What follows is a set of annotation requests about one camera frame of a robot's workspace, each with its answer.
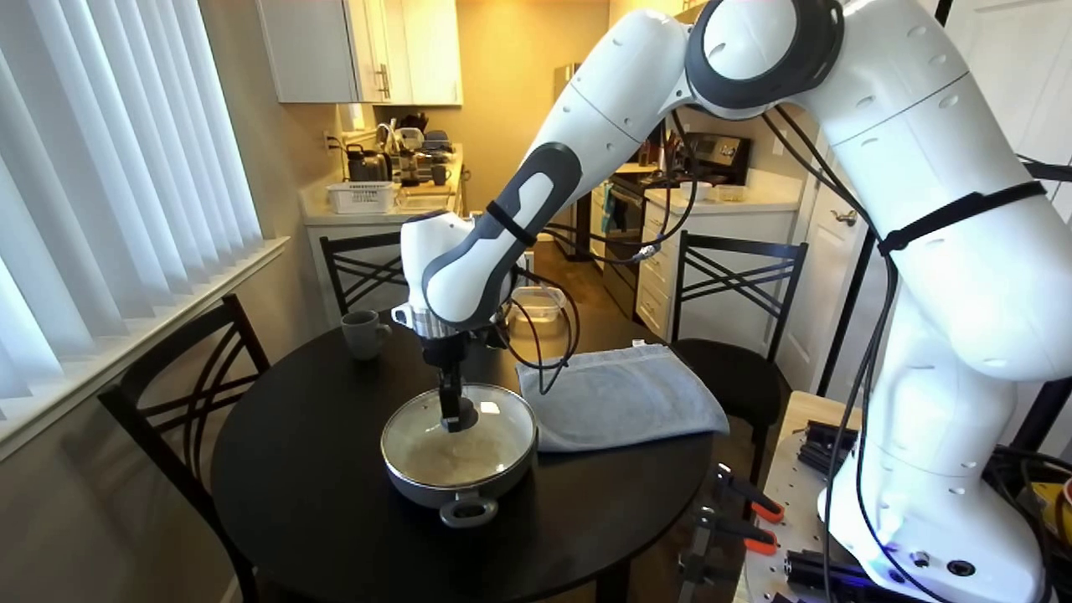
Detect dark grey mug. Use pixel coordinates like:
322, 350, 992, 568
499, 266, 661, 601
341, 312, 384, 363

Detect grey pot with handle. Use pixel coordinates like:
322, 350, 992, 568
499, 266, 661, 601
378, 381, 541, 534

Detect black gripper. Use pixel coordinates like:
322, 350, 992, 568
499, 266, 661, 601
422, 339, 480, 434

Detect white vertical window blinds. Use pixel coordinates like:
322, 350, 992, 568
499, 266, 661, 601
0, 0, 262, 399

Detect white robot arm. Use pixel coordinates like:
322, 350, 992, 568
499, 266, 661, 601
394, 0, 1072, 603

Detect kitchen counter with appliances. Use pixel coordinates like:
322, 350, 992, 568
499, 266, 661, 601
301, 112, 464, 226

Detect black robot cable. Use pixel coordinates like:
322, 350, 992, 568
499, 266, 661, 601
489, 105, 1072, 603

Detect white upper kitchen cabinet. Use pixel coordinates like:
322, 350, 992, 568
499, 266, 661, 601
253, 0, 463, 109

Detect black chair by window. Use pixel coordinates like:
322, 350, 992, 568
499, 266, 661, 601
99, 295, 271, 603

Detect grey folded towel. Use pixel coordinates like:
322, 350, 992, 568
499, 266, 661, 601
514, 345, 731, 453

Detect glass pot lid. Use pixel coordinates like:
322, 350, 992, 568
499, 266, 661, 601
378, 387, 538, 494

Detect black orange clamp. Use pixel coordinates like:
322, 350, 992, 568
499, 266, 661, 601
714, 461, 785, 524
701, 505, 776, 556

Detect black chair at right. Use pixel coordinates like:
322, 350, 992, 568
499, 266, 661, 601
317, 233, 406, 314

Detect black chair near kitchen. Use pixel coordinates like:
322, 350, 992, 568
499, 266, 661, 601
671, 233, 807, 479

